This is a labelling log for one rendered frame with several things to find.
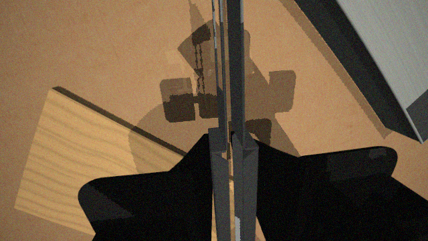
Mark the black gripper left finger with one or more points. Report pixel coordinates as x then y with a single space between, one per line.
185 191

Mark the grey rectangular tray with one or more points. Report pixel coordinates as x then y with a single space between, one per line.
383 45

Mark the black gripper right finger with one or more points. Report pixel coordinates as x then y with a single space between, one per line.
285 183

